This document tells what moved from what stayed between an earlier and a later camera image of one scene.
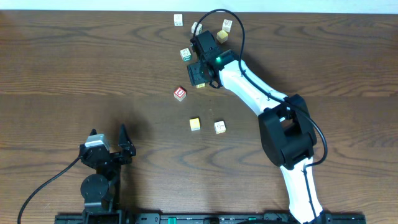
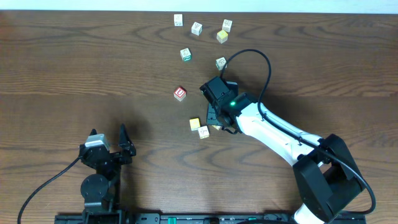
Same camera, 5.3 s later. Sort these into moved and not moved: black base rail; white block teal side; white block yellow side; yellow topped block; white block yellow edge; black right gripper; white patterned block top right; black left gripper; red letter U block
Moved: white block yellow side; black right gripper; white block yellow edge
Not moved: white block teal side; red letter U block; white patterned block top right; black left gripper; black base rail; yellow topped block
